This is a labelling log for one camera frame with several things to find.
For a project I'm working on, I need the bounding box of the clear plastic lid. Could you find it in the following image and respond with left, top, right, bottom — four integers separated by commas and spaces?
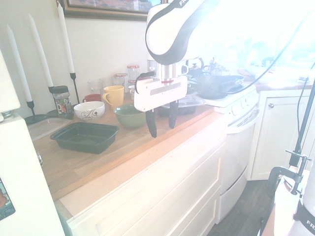
27, 117, 72, 142

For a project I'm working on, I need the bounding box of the white bowl with swirl print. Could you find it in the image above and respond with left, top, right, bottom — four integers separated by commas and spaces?
73, 101, 106, 122

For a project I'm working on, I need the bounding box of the white cabinet with knob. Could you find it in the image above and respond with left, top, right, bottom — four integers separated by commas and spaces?
247, 89, 315, 181

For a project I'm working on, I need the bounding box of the white counter cabinet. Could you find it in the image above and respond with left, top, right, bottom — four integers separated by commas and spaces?
59, 115, 228, 236

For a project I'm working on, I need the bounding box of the clear domed container lid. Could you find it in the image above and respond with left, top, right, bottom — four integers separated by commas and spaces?
162, 94, 207, 108

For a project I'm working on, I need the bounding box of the yellow mug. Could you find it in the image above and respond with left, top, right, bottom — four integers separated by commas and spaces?
102, 85, 125, 111

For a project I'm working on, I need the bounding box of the framed picture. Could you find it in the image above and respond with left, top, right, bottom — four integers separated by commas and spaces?
60, 0, 168, 22

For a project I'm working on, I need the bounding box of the glass jar with dark lid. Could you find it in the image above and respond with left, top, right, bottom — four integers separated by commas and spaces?
52, 85, 74, 115

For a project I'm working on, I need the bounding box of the black stand pole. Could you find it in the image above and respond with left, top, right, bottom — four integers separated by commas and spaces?
289, 71, 315, 168

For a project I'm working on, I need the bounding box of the green ceramic bowl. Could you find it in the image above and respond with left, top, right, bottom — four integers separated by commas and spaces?
113, 103, 146, 129

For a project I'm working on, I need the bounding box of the tall glass jar red lid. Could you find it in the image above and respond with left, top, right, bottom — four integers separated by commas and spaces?
126, 64, 140, 82

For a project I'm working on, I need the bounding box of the clear glass cup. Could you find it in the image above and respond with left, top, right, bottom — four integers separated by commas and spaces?
88, 80, 103, 95
99, 77, 114, 88

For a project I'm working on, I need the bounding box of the white robot base black band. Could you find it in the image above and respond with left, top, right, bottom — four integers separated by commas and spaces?
292, 159, 315, 236

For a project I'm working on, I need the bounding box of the colourful fridge magnet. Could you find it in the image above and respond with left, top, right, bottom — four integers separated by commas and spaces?
0, 177, 16, 221

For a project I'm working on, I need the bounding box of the tall white candle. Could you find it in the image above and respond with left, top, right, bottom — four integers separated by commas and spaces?
57, 1, 75, 74
6, 24, 32, 103
28, 13, 54, 88

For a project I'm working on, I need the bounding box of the red cup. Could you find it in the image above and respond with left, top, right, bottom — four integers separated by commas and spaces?
82, 93, 103, 103

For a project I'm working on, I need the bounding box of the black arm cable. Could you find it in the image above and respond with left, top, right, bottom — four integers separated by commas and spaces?
189, 9, 312, 95

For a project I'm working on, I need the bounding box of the black wok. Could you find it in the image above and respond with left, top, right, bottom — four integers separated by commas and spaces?
195, 75, 246, 99

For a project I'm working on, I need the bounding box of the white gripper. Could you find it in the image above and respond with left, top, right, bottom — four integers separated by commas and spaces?
133, 75, 189, 139

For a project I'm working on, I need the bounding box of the white stove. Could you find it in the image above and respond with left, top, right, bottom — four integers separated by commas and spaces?
196, 82, 261, 225

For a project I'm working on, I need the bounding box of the empty black plastic container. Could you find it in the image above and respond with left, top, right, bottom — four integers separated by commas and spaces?
50, 122, 120, 155

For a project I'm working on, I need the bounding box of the metal clamp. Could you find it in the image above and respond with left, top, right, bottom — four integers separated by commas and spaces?
267, 148, 312, 200

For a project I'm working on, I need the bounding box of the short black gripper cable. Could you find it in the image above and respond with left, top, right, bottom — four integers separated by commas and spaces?
134, 71, 157, 95

